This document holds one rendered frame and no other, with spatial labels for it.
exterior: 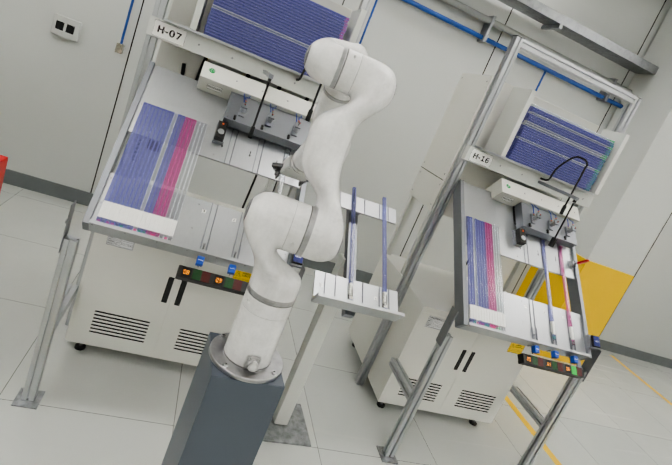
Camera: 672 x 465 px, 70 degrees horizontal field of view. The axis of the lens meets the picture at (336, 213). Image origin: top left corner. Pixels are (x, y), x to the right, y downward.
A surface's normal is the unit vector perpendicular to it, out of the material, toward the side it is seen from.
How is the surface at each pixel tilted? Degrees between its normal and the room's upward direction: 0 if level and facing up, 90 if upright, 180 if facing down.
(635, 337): 90
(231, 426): 90
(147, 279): 90
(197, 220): 45
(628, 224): 90
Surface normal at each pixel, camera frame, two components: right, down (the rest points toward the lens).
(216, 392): 0.25, 0.34
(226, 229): 0.41, -0.41
